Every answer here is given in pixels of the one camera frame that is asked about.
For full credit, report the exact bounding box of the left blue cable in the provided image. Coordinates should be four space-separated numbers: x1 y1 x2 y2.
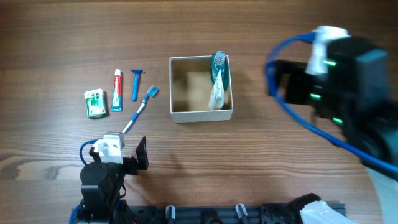
78 138 102 167

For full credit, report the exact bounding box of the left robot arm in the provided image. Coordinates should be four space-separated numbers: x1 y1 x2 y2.
68 133 149 224

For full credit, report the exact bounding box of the white lotion tube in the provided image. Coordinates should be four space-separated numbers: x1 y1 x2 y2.
208 70 224 110

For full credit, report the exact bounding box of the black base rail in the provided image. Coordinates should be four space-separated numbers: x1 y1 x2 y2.
130 203 300 224

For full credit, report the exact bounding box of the right blue cable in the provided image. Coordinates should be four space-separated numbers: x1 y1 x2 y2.
263 32 398 177

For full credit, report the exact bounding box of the white cardboard box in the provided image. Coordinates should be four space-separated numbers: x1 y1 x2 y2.
169 55 234 123

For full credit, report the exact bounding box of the red teal toothpaste tube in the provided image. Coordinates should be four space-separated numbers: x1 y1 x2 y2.
111 69 122 111

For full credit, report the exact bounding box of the blue cable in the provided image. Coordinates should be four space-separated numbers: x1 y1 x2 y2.
78 138 102 167
263 32 398 177

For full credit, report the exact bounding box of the green Dettol soap bar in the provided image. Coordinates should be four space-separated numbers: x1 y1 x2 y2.
84 88 108 119

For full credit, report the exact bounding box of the blue mouthwash bottle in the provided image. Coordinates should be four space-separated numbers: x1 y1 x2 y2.
211 51 229 90

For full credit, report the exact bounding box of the blue white toothbrush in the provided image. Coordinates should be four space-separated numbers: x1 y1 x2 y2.
122 85 159 134

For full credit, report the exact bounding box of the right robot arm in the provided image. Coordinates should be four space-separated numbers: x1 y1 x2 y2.
264 33 397 223

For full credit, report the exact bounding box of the blue disposable razor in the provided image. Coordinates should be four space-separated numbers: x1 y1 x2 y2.
131 70 145 101

